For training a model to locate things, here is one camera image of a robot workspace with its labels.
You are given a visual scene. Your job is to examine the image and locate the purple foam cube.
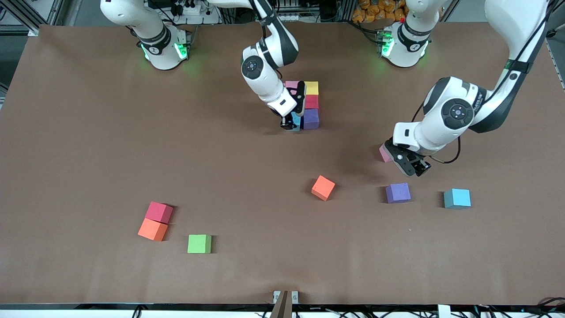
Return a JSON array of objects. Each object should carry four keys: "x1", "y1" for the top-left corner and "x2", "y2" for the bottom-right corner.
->
[
  {"x1": 385, "y1": 183, "x2": 411, "y2": 204},
  {"x1": 302, "y1": 109, "x2": 320, "y2": 130}
]

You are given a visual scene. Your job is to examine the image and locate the orange foam cube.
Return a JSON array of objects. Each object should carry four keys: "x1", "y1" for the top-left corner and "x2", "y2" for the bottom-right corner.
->
[
  {"x1": 138, "y1": 218, "x2": 169, "y2": 242},
  {"x1": 311, "y1": 175, "x2": 336, "y2": 201}
]

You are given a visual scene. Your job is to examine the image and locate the green foam cube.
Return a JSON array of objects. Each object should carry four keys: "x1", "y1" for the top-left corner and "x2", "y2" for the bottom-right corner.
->
[{"x1": 187, "y1": 234, "x2": 212, "y2": 254}]

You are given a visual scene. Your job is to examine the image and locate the brown table cover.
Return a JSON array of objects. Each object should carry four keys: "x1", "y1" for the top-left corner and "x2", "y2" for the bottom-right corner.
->
[{"x1": 0, "y1": 20, "x2": 565, "y2": 306}]

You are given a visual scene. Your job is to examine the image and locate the bag of orange fruit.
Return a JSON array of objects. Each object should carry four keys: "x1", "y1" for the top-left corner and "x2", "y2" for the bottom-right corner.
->
[{"x1": 352, "y1": 0, "x2": 407, "y2": 23}]

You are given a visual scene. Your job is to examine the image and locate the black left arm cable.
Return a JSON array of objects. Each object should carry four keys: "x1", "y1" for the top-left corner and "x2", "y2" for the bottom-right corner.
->
[{"x1": 429, "y1": 135, "x2": 462, "y2": 165}]

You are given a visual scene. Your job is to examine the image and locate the small metal bracket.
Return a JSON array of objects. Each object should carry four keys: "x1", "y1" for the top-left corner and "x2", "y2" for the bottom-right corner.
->
[{"x1": 273, "y1": 290, "x2": 299, "y2": 305}]

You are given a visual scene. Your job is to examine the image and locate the brown camera post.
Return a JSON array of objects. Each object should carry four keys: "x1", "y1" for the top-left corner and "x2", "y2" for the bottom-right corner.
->
[{"x1": 270, "y1": 290, "x2": 293, "y2": 318}]

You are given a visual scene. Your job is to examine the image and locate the aluminium frame profile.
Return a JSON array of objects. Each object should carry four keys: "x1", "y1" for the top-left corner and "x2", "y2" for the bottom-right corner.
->
[
  {"x1": 546, "y1": 0, "x2": 565, "y2": 20},
  {"x1": 0, "y1": 0, "x2": 62, "y2": 37}
]

